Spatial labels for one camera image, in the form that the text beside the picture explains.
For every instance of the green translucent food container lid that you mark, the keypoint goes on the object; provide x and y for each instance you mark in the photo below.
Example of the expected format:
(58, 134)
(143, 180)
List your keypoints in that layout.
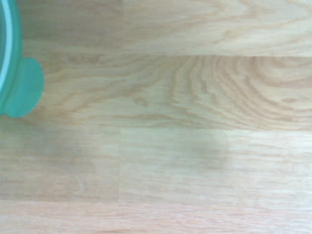
(23, 85)

